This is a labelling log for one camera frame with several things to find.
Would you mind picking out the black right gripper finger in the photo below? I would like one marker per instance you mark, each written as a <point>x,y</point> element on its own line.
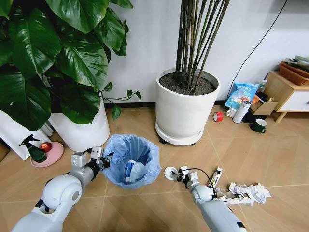
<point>178,178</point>
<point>175,172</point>

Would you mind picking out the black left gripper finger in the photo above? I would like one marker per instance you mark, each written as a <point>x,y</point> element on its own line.
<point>109,155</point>
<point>107,165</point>

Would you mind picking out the white paper cup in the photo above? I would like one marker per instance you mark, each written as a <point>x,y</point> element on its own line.
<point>168,172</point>

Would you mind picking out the trash bin with blue bag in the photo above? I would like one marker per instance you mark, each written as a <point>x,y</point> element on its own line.
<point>147,149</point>

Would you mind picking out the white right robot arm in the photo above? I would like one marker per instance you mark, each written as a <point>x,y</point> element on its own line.
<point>212,207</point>

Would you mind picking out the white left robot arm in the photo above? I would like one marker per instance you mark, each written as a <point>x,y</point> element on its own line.
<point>60,191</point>

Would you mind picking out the blue white plastic packaging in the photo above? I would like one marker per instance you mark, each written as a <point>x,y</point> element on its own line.
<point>135,170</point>

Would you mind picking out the white wheeled pot saucer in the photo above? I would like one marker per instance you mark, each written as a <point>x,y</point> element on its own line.
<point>178,141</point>

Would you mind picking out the flattened white carton box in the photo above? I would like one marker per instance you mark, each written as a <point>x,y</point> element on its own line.
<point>216,176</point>

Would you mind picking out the white tapered plant pot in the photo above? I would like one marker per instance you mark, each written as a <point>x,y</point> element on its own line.
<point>82,136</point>

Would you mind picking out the pink plate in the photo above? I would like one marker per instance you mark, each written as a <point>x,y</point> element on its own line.
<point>54,157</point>

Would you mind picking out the red apple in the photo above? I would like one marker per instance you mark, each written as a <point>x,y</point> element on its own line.
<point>46,147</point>

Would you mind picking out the white round plant pot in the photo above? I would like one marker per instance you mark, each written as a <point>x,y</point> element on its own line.
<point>183,113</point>

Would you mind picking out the dark green spray bottle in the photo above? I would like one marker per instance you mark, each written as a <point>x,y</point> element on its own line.
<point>36,152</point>

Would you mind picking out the crumpled white paper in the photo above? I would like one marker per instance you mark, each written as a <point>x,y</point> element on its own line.
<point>248,193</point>

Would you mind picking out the red tape roll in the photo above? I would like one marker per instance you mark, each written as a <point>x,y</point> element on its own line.
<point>218,117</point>

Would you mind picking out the white mug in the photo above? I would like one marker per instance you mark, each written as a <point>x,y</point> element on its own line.
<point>231,113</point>

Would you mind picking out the white paper bag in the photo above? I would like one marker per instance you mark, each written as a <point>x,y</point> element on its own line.
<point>14,140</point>

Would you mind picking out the white thermos bottle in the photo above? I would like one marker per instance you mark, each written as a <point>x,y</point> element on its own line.
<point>241,112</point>

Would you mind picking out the dark green mug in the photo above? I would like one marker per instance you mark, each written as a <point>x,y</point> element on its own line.
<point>258,126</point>

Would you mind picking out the blue snack bag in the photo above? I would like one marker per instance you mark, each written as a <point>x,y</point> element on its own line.
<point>240,95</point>

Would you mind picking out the open cardboard box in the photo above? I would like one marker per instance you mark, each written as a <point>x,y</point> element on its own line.
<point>264,108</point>

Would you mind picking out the large green leafy plant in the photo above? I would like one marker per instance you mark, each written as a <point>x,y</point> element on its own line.
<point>43,60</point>

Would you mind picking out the tall thin-stemmed plant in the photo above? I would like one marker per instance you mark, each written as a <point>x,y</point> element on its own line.
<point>193,43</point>

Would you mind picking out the wooden cabinet with white drawer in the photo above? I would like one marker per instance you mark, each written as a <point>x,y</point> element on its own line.
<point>287,96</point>

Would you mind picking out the brown wicker basket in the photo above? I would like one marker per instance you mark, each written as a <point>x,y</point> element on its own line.
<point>294,75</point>

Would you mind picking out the grey-green cloth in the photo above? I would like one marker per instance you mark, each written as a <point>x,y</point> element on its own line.
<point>300,60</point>

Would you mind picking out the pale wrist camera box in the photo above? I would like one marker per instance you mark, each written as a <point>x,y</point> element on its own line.
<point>97,152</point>
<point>184,169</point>

